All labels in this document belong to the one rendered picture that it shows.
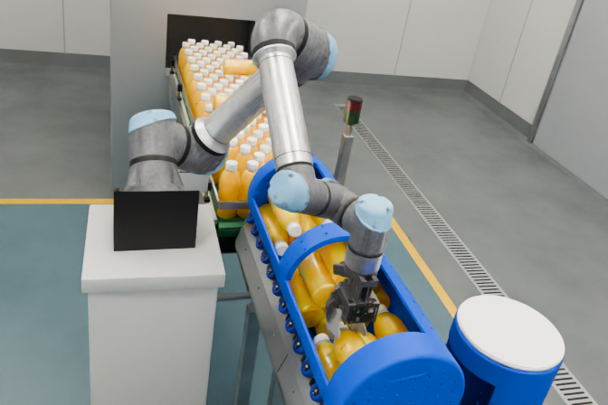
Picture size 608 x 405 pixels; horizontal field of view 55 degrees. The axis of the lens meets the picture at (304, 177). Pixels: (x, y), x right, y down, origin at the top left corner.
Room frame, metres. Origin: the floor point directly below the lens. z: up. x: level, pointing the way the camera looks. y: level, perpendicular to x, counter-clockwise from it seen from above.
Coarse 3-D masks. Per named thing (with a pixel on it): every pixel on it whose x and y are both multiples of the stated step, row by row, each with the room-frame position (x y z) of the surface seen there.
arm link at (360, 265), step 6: (348, 252) 0.99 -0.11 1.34; (348, 258) 0.99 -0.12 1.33; (354, 258) 0.98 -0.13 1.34; (360, 258) 0.98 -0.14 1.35; (378, 258) 0.99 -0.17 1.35; (348, 264) 0.99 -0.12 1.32; (354, 264) 0.98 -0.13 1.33; (360, 264) 0.97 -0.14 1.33; (366, 264) 0.97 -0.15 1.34; (372, 264) 0.98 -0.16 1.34; (378, 264) 0.99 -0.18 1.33; (354, 270) 0.98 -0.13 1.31; (360, 270) 0.97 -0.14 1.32; (366, 270) 0.97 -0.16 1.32; (372, 270) 0.98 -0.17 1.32
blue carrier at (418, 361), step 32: (256, 192) 1.62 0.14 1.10; (256, 224) 1.49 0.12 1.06; (288, 256) 1.22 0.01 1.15; (384, 256) 1.21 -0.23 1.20; (288, 288) 1.15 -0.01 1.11; (384, 288) 1.26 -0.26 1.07; (416, 320) 0.97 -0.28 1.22; (384, 352) 0.86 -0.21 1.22; (416, 352) 0.86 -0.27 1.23; (448, 352) 0.91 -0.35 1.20; (320, 384) 0.89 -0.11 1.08; (352, 384) 0.82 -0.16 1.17; (384, 384) 0.83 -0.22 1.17; (416, 384) 0.86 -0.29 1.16; (448, 384) 0.88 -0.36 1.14
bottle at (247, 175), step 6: (246, 168) 1.79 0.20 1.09; (258, 168) 1.80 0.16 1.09; (246, 174) 1.77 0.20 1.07; (252, 174) 1.77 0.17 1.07; (246, 180) 1.76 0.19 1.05; (240, 186) 1.78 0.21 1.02; (246, 186) 1.76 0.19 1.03; (240, 192) 1.78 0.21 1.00; (246, 192) 1.76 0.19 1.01; (240, 198) 1.77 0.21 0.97; (246, 198) 1.76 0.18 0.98; (240, 210) 1.77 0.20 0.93; (246, 210) 1.76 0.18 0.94; (240, 216) 1.77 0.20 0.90; (246, 216) 1.76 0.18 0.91
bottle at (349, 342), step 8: (344, 328) 1.02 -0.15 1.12; (344, 336) 0.98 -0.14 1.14; (352, 336) 0.98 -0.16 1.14; (360, 336) 1.00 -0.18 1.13; (336, 344) 0.97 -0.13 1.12; (344, 344) 0.96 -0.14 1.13; (352, 344) 0.96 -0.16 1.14; (360, 344) 0.96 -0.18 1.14; (336, 352) 0.96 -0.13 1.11; (344, 352) 0.95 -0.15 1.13; (352, 352) 0.94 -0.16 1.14; (344, 360) 0.93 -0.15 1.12
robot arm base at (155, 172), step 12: (144, 156) 1.23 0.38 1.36; (156, 156) 1.24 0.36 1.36; (168, 156) 1.26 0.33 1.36; (132, 168) 1.23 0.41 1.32; (144, 168) 1.21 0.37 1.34; (156, 168) 1.21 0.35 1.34; (168, 168) 1.23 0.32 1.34; (132, 180) 1.20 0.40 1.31; (144, 180) 1.18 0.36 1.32; (156, 180) 1.18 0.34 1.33; (168, 180) 1.20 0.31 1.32; (180, 180) 1.24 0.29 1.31
